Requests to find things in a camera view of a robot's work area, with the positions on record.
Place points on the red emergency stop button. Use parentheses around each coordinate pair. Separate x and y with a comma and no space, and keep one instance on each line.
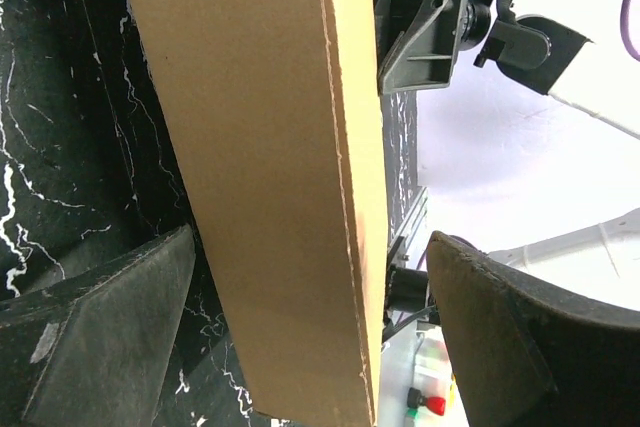
(416,400)

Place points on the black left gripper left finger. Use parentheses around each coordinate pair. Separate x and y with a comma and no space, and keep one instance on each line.
(93,350)

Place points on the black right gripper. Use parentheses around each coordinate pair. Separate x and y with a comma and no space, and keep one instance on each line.
(425,37)

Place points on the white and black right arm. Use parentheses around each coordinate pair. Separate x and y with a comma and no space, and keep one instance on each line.
(554,60)

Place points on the aluminium frame rail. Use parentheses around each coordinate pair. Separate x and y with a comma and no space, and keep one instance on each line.
(410,242)

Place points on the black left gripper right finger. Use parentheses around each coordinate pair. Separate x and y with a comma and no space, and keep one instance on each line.
(528,353)

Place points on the brown cardboard box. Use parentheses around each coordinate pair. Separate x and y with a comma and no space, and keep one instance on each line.
(274,117)

